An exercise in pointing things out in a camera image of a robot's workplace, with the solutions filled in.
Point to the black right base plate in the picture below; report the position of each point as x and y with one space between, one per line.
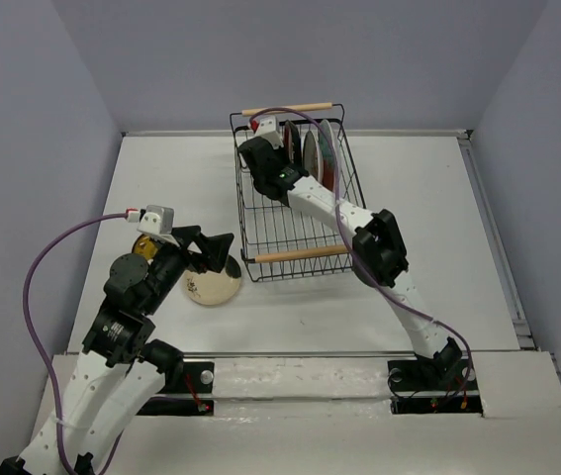
413 394

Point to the yellow plate with dark rim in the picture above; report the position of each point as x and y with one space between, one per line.
146 246

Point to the large dark red rimmed plate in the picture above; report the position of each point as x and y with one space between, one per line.
292 143

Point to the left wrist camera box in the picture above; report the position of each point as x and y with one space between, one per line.
157 222

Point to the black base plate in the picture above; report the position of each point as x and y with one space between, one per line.
189 394
413 394

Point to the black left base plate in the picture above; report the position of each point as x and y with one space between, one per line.
189 394

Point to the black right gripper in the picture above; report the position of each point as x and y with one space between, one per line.
275 150

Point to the red plate with teal flower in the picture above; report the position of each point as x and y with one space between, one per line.
329 151

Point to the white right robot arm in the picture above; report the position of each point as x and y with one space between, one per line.
376 246

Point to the white plate with orange sunburst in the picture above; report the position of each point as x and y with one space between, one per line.
312 157

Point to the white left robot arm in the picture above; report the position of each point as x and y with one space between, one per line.
121 366

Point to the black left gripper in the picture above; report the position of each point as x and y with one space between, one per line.
215 248

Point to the cream plate with black patch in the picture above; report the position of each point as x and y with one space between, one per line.
211 288

